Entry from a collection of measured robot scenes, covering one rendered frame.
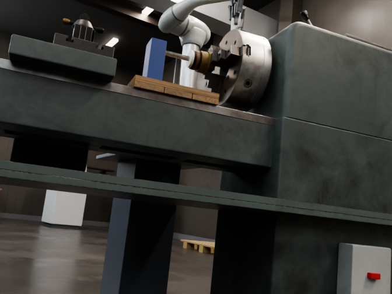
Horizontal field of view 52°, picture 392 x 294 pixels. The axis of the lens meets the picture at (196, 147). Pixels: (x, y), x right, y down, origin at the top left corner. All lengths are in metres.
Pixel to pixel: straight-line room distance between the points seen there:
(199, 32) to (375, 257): 1.53
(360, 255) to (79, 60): 1.14
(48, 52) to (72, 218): 7.62
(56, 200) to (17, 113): 7.41
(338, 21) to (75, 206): 6.02
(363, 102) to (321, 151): 0.30
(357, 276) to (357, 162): 0.42
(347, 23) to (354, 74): 4.69
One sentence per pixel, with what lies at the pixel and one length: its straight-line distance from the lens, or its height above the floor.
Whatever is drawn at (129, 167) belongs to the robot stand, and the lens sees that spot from 2.06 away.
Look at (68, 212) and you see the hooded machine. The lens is 8.75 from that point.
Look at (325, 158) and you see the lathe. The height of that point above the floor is 0.74.
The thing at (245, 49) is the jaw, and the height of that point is 1.11.
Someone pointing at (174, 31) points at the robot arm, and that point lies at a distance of 2.42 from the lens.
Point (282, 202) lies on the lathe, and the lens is 1.35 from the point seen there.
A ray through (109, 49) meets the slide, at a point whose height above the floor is 0.96.
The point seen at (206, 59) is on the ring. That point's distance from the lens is 1.60.
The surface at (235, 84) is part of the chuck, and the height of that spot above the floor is 0.98.
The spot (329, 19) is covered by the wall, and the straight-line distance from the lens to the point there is 6.68.
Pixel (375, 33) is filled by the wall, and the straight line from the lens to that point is 6.01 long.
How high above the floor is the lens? 0.47
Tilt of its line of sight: 10 degrees up
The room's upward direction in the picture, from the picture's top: 6 degrees clockwise
